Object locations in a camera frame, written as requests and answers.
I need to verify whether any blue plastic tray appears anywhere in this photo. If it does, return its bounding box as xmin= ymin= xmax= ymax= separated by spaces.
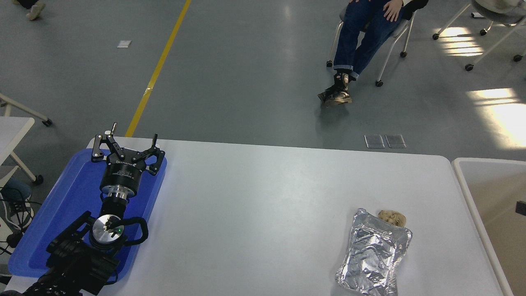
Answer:
xmin=8 ymin=148 xmax=168 ymax=284

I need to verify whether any grey-blue round item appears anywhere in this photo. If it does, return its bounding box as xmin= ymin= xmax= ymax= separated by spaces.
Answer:
xmin=0 ymin=178 xmax=32 ymax=202

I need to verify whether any seated person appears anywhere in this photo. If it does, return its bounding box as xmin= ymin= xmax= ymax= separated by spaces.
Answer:
xmin=317 ymin=0 xmax=430 ymax=108

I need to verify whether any large pale bin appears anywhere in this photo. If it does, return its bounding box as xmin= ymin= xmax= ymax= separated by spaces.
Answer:
xmin=451 ymin=157 xmax=526 ymax=296

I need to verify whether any crumpled silver foil tray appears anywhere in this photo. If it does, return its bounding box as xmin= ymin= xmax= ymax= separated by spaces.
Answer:
xmin=335 ymin=208 xmax=413 ymax=296

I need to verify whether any walking person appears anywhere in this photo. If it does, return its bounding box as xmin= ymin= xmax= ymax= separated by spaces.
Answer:
xmin=12 ymin=0 xmax=46 ymax=21

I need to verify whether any white wheeled chair grey seat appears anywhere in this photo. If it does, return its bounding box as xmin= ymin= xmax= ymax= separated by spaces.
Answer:
xmin=432 ymin=0 xmax=526 ymax=72

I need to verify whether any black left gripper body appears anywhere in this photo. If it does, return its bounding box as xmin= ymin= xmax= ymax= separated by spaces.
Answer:
xmin=101 ymin=149 xmax=144 ymax=193

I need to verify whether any seated person's left hand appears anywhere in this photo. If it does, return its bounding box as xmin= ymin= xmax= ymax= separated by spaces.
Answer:
xmin=383 ymin=0 xmax=405 ymax=22

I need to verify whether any white wheeled frame leg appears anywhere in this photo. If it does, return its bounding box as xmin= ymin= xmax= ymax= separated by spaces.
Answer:
xmin=0 ymin=92 xmax=53 ymax=127

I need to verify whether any white side table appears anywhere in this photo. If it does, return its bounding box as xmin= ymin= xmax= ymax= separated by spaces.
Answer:
xmin=0 ymin=116 xmax=44 ymax=185

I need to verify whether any crumpled tan paper ball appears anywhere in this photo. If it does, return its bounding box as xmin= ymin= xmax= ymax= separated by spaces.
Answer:
xmin=378 ymin=210 xmax=407 ymax=228

